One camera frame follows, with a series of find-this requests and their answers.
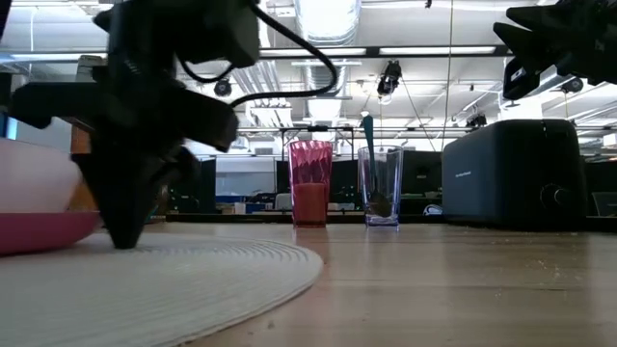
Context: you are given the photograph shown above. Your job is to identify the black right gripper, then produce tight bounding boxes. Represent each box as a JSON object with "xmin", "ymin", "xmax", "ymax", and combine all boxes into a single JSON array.
[{"xmin": 493, "ymin": 0, "xmax": 617, "ymax": 86}]

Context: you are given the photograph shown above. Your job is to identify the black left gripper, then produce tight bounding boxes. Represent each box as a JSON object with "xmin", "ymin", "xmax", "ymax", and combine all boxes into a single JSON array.
[{"xmin": 9, "ymin": 0, "xmax": 240, "ymax": 251}]

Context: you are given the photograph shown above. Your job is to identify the pale pink plastic bowl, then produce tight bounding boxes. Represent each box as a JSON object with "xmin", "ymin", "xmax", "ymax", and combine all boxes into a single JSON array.
[{"xmin": 0, "ymin": 136, "xmax": 84, "ymax": 214}]

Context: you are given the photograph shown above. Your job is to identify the magenta plastic plate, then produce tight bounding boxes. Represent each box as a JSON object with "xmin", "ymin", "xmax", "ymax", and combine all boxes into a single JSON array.
[{"xmin": 0, "ymin": 210, "xmax": 103, "ymax": 257}]

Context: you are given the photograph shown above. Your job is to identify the round white woven placemat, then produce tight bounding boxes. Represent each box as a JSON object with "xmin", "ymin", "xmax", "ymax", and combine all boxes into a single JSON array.
[{"xmin": 0, "ymin": 232, "xmax": 325, "ymax": 347}]

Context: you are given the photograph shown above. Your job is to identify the pink faceted tumbler with juice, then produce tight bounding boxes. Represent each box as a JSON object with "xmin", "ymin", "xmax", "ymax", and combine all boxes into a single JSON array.
[{"xmin": 287, "ymin": 139, "xmax": 335, "ymax": 229}]

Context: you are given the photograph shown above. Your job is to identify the black cabinet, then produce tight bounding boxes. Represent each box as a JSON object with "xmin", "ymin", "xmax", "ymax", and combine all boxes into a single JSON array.
[{"xmin": 190, "ymin": 156, "xmax": 218, "ymax": 214}]

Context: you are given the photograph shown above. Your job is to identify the black toaster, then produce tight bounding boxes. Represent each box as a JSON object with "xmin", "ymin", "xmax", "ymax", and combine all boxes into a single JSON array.
[{"xmin": 441, "ymin": 118, "xmax": 589, "ymax": 228}]

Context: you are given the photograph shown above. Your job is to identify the clear glass tumbler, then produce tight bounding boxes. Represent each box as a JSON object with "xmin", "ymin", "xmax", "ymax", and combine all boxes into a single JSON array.
[{"xmin": 357, "ymin": 145, "xmax": 405, "ymax": 228}]

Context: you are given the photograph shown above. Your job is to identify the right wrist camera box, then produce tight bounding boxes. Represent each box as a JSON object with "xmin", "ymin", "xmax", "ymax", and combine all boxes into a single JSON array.
[{"xmin": 502, "ymin": 56, "xmax": 544, "ymax": 101}]

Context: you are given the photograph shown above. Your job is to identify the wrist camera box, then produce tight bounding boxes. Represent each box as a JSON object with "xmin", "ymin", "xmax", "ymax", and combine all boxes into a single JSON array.
[
  {"xmin": 180, "ymin": 0, "xmax": 262, "ymax": 69},
  {"xmin": 502, "ymin": 56, "xmax": 544, "ymax": 101}
]

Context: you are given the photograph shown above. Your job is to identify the black aluminium table frame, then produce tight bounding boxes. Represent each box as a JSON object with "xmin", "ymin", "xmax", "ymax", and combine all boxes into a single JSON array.
[{"xmin": 144, "ymin": 211, "xmax": 617, "ymax": 233}]

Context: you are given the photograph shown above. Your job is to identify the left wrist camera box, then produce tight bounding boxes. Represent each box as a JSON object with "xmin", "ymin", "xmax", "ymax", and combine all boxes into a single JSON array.
[{"xmin": 180, "ymin": 0, "xmax": 262, "ymax": 69}]

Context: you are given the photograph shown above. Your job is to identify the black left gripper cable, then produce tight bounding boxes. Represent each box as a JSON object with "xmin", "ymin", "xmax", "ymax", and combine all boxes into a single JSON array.
[{"xmin": 176, "ymin": 0, "xmax": 339, "ymax": 109}]

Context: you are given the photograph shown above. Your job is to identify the silver ventilation duct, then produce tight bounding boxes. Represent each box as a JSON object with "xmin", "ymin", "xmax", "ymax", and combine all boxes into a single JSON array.
[{"xmin": 292, "ymin": 0, "xmax": 362, "ymax": 121}]

